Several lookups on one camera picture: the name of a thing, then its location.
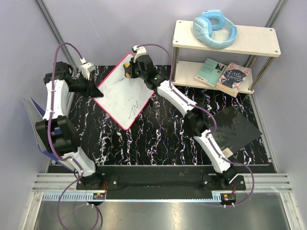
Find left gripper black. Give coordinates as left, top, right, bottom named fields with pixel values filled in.
left=69, top=74, right=103, bottom=99

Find yellow black whiteboard eraser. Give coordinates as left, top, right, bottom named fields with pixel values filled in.
left=123, top=62, right=131, bottom=78

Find pink framed whiteboard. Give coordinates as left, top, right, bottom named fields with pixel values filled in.
left=94, top=53, right=154, bottom=130

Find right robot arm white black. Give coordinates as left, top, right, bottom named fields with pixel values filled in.
left=123, top=55, right=238, bottom=190

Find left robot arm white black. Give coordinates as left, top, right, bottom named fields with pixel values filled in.
left=35, top=60, right=104, bottom=190

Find teal paperback book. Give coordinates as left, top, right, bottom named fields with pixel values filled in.
left=194, top=58, right=227, bottom=88

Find blue headphones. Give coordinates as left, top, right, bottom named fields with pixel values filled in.
left=192, top=10, right=237, bottom=49

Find little women book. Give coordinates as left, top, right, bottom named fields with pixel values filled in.
left=215, top=62, right=251, bottom=97

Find black notebook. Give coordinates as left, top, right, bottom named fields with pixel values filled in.
left=213, top=105, right=262, bottom=153

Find white two-tier shelf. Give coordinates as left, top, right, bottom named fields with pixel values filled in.
left=172, top=20, right=281, bottom=94

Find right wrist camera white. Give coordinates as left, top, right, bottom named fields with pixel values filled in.
left=132, top=46, right=147, bottom=62

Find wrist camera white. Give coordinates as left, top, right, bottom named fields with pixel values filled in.
left=132, top=46, right=147, bottom=62
left=80, top=62, right=95, bottom=81

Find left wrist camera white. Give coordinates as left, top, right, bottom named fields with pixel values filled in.
left=80, top=62, right=95, bottom=81

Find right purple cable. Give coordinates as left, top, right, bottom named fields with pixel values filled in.
left=138, top=43, right=256, bottom=207

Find purple cable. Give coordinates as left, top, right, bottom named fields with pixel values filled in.
left=138, top=43, right=256, bottom=207
left=47, top=42, right=104, bottom=230

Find blue ring binder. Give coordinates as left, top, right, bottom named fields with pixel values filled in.
left=24, top=98, right=73, bottom=172

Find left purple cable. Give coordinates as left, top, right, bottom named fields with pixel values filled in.
left=47, top=42, right=104, bottom=230

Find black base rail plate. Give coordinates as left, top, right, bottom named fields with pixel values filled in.
left=76, top=165, right=247, bottom=192

